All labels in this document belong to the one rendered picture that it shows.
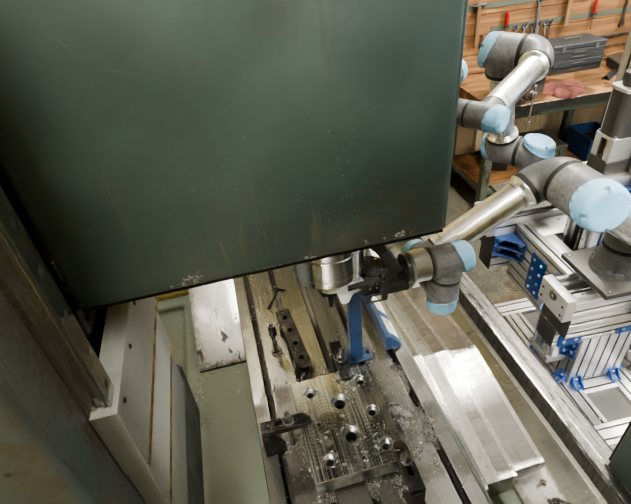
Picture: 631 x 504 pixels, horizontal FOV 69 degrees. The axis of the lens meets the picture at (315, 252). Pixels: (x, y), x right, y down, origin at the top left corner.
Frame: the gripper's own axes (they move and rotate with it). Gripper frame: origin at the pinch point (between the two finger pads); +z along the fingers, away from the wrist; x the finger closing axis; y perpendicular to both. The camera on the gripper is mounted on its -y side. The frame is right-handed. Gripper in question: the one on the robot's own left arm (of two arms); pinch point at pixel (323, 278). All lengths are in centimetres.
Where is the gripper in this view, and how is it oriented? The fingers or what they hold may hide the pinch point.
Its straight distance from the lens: 101.6
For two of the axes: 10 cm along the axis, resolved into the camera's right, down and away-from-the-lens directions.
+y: 0.7, 7.9, 6.0
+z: -9.7, 2.0, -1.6
